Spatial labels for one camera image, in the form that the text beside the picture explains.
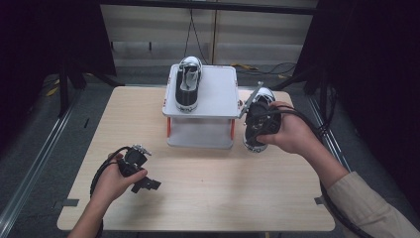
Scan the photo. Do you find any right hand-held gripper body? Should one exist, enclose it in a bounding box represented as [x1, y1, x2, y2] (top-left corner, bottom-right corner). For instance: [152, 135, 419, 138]
[238, 81, 283, 137]

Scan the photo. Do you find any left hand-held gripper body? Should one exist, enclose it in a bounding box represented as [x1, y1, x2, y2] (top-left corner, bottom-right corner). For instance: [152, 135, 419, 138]
[117, 144, 154, 178]

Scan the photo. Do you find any black white canvas sneaker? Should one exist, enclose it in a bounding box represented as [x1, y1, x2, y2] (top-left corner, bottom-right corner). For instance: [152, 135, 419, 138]
[173, 55, 204, 114]
[242, 86, 277, 154]

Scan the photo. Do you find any white two-tier shoe rack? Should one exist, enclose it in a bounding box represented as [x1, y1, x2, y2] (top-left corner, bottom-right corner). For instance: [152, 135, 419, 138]
[160, 63, 244, 151]

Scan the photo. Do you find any person's left hand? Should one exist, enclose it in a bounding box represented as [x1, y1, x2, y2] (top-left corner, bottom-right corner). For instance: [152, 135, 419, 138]
[89, 153, 149, 208]

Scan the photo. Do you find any person's right hand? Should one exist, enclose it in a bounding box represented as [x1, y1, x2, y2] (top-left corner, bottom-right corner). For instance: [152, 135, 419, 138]
[256, 100, 319, 156]

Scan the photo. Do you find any black metal stand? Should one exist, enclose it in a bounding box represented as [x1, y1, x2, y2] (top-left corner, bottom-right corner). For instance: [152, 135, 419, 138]
[56, 62, 124, 118]
[267, 63, 333, 117]

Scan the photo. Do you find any yellow floor tape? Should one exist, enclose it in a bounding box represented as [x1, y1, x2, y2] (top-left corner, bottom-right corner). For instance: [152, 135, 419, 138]
[45, 78, 61, 98]

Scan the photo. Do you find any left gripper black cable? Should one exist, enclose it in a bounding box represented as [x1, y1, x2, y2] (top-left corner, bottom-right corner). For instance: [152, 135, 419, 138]
[89, 146, 132, 200]

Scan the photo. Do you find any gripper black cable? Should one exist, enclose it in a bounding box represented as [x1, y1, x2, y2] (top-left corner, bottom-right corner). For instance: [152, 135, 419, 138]
[89, 146, 132, 200]
[263, 105, 375, 238]

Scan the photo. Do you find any yellow floor cable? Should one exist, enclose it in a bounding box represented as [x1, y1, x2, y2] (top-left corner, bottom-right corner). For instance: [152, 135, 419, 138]
[230, 61, 261, 71]

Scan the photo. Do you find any black floor cable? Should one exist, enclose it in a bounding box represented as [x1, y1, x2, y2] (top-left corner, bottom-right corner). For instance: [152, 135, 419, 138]
[257, 61, 298, 76]

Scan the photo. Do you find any bundle of black cables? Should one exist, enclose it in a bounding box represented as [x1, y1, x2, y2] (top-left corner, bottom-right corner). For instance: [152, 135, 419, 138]
[310, 83, 340, 140]

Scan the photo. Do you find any metal floor rail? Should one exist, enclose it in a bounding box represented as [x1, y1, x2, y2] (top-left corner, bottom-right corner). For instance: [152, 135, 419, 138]
[305, 93, 385, 238]
[0, 88, 85, 231]

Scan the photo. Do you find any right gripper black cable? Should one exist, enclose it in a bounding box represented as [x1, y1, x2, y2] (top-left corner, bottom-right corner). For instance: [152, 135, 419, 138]
[263, 105, 375, 238]

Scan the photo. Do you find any hanging black cable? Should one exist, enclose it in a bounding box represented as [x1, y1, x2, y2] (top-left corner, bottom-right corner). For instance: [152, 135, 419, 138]
[183, 8, 210, 66]

